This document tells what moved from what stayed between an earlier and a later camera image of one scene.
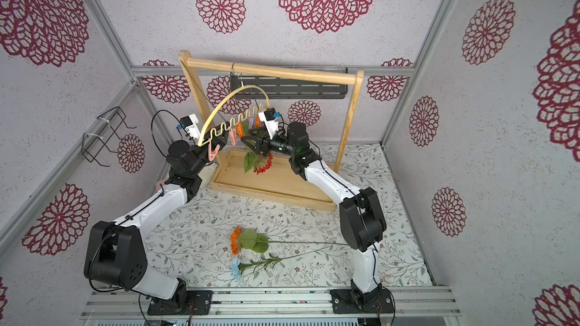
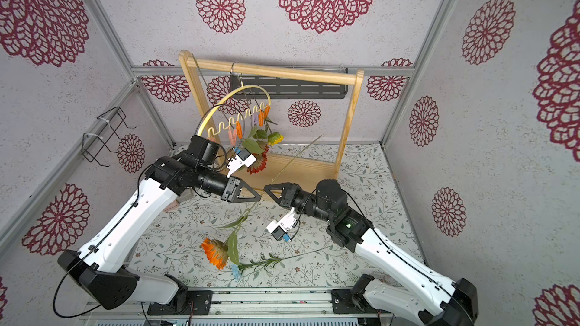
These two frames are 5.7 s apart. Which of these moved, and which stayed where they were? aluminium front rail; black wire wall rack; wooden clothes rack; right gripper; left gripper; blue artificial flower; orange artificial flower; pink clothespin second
Moved: orange artificial flower; right gripper; left gripper
Stayed: wooden clothes rack; pink clothespin second; aluminium front rail; black wire wall rack; blue artificial flower
